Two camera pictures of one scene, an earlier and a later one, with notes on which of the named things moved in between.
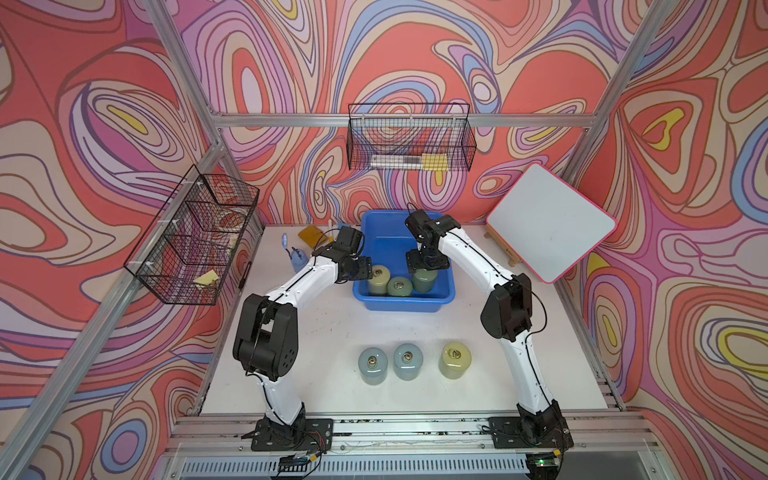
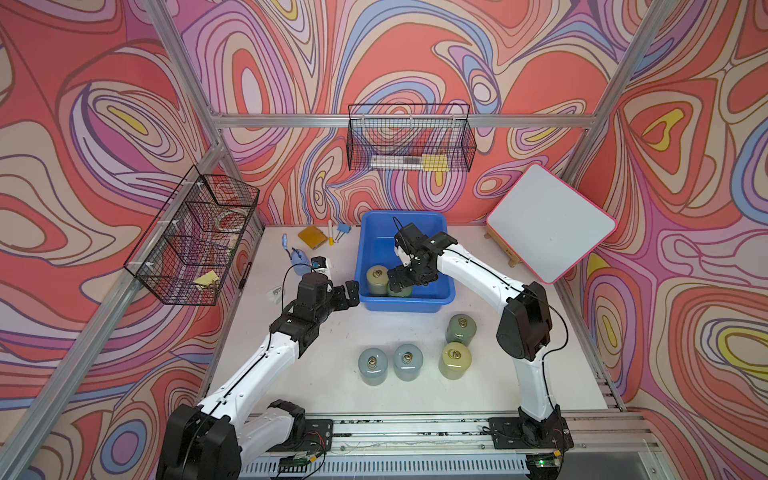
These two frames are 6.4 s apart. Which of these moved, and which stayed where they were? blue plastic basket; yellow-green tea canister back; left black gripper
Moved: left black gripper
Stayed: yellow-green tea canister back; blue plastic basket
